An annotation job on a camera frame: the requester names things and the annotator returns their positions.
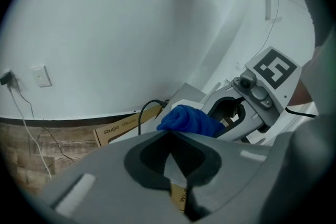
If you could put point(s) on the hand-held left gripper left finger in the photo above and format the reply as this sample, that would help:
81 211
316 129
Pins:
99 165

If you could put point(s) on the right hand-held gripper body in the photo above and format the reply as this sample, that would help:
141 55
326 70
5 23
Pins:
275 81

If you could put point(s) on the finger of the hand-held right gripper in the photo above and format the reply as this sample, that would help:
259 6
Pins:
219 95
249 126

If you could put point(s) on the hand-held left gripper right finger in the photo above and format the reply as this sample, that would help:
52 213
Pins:
236 165

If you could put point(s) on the white router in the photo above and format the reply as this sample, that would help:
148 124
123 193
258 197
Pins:
191 94

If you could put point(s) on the blue cloth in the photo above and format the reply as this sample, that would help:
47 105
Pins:
189 120

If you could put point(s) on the person's grey top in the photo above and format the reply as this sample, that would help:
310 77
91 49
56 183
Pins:
324 73

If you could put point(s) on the brown cardboard box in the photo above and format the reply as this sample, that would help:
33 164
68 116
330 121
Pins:
118 131

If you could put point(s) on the dark baseboard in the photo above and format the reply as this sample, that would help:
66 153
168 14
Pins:
65 121

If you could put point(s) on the black power adapter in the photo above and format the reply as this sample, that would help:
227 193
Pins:
5 78

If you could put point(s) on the white wall switch plate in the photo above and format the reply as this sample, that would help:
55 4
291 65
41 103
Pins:
41 76

